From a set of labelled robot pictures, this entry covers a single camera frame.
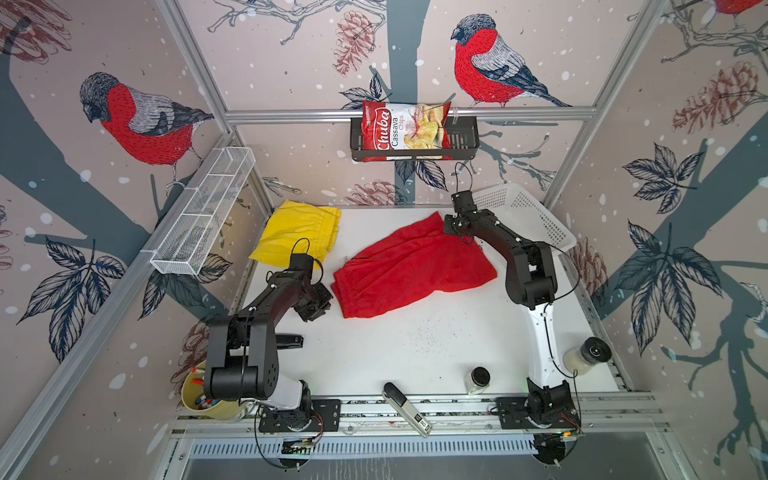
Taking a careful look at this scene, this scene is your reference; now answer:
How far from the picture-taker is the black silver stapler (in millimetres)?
711

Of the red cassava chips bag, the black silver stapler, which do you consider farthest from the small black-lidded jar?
the red cassava chips bag

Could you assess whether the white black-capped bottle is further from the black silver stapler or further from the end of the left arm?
the end of the left arm

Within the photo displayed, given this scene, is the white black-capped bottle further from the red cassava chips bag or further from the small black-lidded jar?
the red cassava chips bag

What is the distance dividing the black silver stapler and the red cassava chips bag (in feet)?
2.17

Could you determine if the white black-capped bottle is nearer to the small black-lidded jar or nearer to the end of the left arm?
the small black-lidded jar

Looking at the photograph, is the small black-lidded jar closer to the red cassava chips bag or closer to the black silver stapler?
the black silver stapler

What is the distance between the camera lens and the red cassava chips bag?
0.87m

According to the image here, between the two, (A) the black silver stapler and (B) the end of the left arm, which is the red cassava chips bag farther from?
(A) the black silver stapler

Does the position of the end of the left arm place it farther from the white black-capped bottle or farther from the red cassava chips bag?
the white black-capped bottle

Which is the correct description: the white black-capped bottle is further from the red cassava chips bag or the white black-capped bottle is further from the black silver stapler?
the red cassava chips bag

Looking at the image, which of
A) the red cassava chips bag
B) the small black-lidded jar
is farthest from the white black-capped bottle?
the red cassava chips bag
